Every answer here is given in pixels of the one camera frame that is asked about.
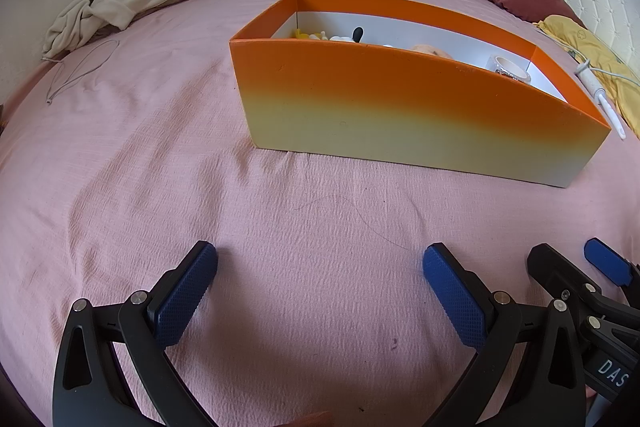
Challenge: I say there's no thin string loop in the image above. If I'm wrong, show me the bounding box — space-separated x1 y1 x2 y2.
46 39 120 104

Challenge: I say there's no orange gradient cardboard box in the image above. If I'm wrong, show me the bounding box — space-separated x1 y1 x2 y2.
229 0 612 188

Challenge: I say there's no white cable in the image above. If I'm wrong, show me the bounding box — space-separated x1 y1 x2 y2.
537 24 640 85

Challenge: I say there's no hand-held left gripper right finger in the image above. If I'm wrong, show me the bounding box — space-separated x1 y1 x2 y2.
422 243 588 427

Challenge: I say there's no white dog figure yellow base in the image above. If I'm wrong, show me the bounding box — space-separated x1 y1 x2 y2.
292 27 365 44

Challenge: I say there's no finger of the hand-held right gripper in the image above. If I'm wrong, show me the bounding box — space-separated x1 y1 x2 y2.
527 244 608 323
584 238 640 295

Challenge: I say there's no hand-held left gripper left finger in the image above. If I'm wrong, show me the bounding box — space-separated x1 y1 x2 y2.
52 241 219 427

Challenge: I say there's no clear tape roll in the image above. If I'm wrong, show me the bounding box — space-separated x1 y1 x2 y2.
488 55 532 84

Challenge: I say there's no white lint roller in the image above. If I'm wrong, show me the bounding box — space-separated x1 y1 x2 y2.
575 61 627 140

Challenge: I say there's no peach plush toy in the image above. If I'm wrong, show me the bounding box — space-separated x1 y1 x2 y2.
411 44 453 58

